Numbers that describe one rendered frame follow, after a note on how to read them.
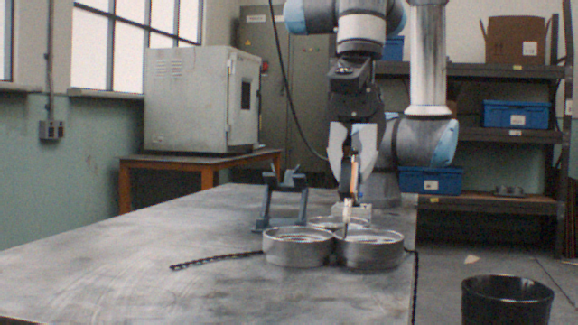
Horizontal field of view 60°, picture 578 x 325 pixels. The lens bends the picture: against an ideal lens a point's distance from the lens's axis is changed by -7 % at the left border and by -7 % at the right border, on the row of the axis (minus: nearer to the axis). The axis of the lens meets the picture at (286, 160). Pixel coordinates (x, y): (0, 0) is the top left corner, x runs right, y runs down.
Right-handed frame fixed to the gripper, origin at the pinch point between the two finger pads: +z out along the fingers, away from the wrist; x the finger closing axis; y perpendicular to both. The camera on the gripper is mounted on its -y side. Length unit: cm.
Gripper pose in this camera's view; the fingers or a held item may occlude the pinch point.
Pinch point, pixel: (350, 174)
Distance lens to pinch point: 79.8
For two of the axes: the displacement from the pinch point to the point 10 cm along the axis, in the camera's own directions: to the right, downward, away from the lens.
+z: -0.8, 10.0, -0.5
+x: -9.6, -0.6, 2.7
